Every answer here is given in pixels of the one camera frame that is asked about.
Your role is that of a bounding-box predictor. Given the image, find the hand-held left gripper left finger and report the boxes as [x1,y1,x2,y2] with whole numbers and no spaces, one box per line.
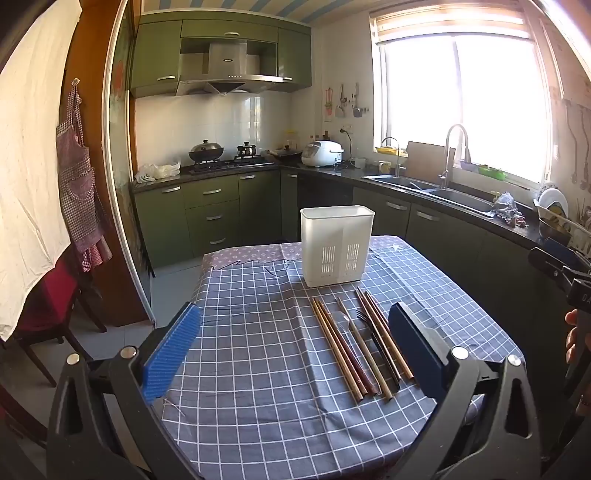
[46,302,204,480]

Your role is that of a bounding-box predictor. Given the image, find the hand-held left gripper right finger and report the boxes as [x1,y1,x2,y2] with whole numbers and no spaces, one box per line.
[388,302,542,480]

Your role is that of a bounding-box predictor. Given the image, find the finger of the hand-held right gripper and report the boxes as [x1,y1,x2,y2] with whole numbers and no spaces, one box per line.
[542,237,591,267]
[529,247,580,291]

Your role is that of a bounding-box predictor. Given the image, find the dark brown wooden chopstick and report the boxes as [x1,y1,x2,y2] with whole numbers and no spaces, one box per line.
[355,288,409,384]
[362,290,417,381]

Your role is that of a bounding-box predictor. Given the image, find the black handled metal fork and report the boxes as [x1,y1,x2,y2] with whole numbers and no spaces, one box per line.
[355,309,402,392]

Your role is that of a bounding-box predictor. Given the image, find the light bamboo chopstick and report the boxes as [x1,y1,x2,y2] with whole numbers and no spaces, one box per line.
[317,299,369,402]
[311,300,362,407]
[335,296,394,402]

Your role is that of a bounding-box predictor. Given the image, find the red wooden chopstick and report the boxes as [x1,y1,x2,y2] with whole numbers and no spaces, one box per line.
[328,313,380,394]
[322,309,375,398]

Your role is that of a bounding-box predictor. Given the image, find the metal spoon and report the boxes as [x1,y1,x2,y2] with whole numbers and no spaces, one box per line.
[339,311,363,361]

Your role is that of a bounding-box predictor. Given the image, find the white plastic utensil holder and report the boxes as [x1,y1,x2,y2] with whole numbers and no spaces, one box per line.
[300,206,376,288]

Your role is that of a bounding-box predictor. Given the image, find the person's right hand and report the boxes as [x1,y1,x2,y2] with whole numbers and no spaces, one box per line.
[564,308,581,365]

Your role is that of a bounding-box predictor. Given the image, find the dish rack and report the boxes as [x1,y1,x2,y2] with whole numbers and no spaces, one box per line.
[533,182,591,252]

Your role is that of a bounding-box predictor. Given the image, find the white plate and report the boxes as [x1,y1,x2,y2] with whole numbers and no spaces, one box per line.
[537,186,569,214]

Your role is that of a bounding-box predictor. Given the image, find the crumpled plastic bag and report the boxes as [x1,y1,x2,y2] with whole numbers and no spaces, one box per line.
[490,191,528,227]

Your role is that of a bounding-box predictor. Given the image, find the blue checked tablecloth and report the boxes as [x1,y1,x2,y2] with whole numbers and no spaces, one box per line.
[161,235,526,480]

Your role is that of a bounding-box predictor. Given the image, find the grey patterned cloth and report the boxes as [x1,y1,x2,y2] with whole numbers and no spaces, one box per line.
[202,235,407,274]

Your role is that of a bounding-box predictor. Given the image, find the steel double sink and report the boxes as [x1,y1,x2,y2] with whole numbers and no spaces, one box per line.
[362,173,496,214]

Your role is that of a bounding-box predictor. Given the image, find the red chair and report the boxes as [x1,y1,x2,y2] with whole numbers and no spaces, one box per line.
[0,242,108,389]

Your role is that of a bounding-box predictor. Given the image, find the green lower kitchen cabinets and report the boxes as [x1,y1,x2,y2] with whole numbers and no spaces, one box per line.
[133,168,568,333]

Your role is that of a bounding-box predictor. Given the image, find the green kitchen cabinets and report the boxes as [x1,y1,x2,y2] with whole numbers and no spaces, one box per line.
[133,168,568,333]
[130,11,313,99]

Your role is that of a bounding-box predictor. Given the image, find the tall steel faucet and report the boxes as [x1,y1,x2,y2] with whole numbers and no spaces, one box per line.
[438,123,472,190]

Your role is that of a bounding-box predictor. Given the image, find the brown cutting board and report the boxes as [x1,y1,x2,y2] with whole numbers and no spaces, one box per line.
[405,141,456,179]

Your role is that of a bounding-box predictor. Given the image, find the window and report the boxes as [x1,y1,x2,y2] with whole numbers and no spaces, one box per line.
[379,32,554,186]

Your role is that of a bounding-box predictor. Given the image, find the white plastic bag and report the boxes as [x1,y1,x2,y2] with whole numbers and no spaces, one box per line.
[134,161,182,184]

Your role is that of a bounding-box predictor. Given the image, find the small steel faucet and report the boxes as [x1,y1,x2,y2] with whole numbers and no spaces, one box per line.
[381,137,402,177]

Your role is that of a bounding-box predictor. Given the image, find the red checked apron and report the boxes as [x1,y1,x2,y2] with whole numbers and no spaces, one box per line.
[55,78,114,274]

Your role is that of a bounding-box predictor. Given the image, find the gas stove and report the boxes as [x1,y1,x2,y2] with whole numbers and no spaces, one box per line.
[188,156,276,174]

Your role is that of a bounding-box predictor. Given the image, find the black wok with lid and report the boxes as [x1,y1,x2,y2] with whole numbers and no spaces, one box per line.
[188,139,225,165]

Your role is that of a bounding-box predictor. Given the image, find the white rice cooker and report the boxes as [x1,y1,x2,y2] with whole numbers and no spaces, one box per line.
[301,140,345,168]

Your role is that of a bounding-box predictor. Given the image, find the white hanging cloth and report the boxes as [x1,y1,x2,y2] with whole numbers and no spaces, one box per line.
[0,0,85,343]

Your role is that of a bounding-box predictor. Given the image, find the black pan with lid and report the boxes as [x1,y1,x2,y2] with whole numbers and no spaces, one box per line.
[268,145,304,163]

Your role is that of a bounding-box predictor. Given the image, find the roller blind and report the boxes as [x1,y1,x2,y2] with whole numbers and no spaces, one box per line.
[370,4,533,45]

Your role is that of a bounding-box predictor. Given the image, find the hanging kitchen tools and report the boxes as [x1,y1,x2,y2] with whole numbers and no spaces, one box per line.
[323,83,371,123]

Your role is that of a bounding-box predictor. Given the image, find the steel range hood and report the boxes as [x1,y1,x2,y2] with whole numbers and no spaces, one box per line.
[175,39,284,97]

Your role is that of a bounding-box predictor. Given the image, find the green upper kitchen cabinets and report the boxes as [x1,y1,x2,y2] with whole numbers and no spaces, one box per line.
[130,11,313,99]

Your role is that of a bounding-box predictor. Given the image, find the sliding door frame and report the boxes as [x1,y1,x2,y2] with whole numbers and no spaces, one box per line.
[100,0,157,325]

